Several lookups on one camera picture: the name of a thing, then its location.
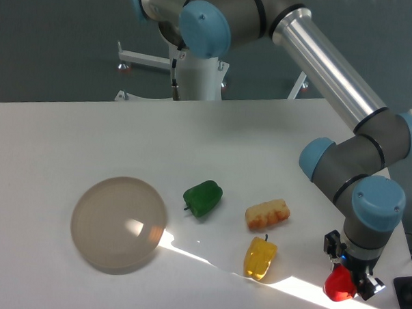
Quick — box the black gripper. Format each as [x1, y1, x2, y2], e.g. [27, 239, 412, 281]
[323, 230, 385, 301]

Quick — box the red toy pepper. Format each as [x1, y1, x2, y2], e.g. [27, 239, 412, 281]
[322, 265, 357, 302]

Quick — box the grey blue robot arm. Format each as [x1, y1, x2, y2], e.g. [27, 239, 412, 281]
[131, 0, 412, 300]

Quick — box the yellow toy pepper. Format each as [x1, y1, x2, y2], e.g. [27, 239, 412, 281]
[243, 234, 278, 281]

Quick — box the green toy pepper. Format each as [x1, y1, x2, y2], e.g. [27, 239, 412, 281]
[183, 180, 223, 218]

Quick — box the black device at edge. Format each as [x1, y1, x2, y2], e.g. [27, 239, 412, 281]
[393, 276, 412, 309]

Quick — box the toy bread loaf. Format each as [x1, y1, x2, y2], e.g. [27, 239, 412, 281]
[245, 199, 291, 230]

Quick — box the round brown plate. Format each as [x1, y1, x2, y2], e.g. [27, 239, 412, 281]
[70, 176, 167, 275]

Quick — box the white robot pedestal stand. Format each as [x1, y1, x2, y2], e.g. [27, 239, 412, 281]
[113, 20, 312, 110]

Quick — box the black cable on pedestal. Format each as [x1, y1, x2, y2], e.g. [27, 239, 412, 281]
[169, 38, 189, 102]

